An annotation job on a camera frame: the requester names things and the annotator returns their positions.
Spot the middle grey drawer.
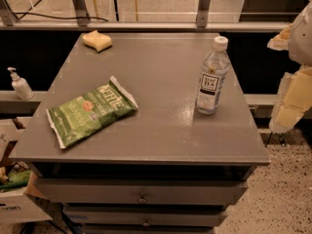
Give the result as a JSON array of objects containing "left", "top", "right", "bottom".
[{"left": 64, "top": 207, "right": 227, "bottom": 227}]

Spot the grey drawer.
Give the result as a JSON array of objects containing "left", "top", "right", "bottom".
[
  {"left": 82, "top": 225, "right": 215, "bottom": 234},
  {"left": 64, "top": 207, "right": 227, "bottom": 227},
  {"left": 34, "top": 178, "right": 248, "bottom": 205}
]

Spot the grey drawer cabinet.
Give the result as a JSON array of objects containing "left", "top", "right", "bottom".
[{"left": 10, "top": 32, "right": 271, "bottom": 234}]

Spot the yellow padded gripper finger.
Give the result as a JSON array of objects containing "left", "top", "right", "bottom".
[
  {"left": 267, "top": 24, "right": 293, "bottom": 51},
  {"left": 269, "top": 65, "right": 312, "bottom": 134}
]

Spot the white pump dispenser bottle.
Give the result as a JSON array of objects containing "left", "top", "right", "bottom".
[{"left": 7, "top": 67, "right": 34, "bottom": 100}]

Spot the bottom grey drawer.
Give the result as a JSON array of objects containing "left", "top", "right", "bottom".
[{"left": 82, "top": 225, "right": 215, "bottom": 234}]

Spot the yellow sponge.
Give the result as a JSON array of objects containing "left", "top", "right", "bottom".
[{"left": 82, "top": 30, "right": 112, "bottom": 53}]

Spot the white cardboard box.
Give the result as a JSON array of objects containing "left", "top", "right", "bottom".
[{"left": 0, "top": 116, "right": 54, "bottom": 225}]

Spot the grey metal railing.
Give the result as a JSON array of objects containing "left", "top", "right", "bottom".
[{"left": 0, "top": 0, "right": 312, "bottom": 33}]

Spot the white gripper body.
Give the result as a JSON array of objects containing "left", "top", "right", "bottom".
[{"left": 289, "top": 1, "right": 312, "bottom": 65}]

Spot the top grey drawer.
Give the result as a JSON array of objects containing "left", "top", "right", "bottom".
[{"left": 34, "top": 178, "right": 248, "bottom": 205}]

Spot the clear plastic tea bottle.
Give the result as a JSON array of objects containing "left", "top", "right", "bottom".
[{"left": 195, "top": 36, "right": 230, "bottom": 115}]

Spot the green kettle chips bag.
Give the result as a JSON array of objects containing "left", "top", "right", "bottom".
[{"left": 46, "top": 76, "right": 138, "bottom": 149}]

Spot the black cable on floor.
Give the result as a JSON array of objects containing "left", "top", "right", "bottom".
[{"left": 13, "top": 11, "right": 109, "bottom": 22}]

